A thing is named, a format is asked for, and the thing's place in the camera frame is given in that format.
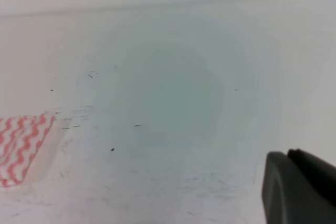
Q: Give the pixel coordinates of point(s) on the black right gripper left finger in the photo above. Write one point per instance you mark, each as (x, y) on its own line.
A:
(289, 196)

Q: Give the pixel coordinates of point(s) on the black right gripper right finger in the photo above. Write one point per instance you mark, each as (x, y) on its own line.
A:
(311, 166)

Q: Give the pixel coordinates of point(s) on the pink white wavy striped towel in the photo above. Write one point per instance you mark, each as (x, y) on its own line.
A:
(21, 138)

